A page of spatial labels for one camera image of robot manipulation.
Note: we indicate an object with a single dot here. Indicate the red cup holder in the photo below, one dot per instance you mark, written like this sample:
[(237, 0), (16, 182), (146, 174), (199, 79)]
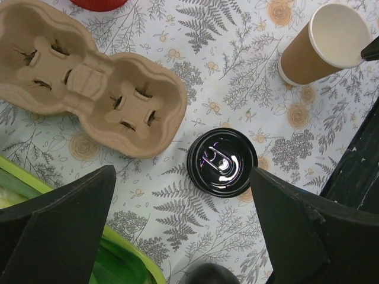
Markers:
[(99, 5)]

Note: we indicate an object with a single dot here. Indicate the purple eggplant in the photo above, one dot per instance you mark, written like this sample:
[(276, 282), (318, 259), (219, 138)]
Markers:
[(211, 273)]

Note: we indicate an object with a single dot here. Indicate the spare black cup lid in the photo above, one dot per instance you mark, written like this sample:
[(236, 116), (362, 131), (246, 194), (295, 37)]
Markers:
[(219, 162)]

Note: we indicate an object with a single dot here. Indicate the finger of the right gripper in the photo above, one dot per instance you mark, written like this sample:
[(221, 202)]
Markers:
[(371, 51)]

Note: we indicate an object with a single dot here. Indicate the brown paper coffee cup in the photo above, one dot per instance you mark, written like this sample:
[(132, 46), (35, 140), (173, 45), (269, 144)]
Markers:
[(331, 41)]

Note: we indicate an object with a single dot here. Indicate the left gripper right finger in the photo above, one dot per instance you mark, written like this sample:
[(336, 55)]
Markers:
[(311, 239)]

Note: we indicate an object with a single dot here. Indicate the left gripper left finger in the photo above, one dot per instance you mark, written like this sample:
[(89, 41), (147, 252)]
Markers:
[(54, 238)]

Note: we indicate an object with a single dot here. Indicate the brown cardboard cup carrier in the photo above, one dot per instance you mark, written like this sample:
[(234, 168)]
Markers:
[(50, 64)]

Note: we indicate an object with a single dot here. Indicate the green leafy vegetables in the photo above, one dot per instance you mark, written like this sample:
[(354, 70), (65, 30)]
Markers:
[(113, 264)]

